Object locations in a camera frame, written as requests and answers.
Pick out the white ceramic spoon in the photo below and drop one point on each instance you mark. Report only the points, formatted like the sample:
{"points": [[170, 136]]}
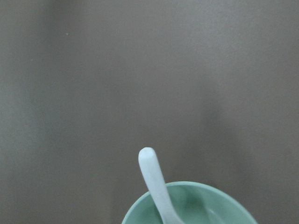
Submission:
{"points": [[154, 180]]}

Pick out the mint green bowl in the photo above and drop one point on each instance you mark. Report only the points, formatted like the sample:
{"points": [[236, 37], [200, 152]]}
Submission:
{"points": [[195, 203]]}

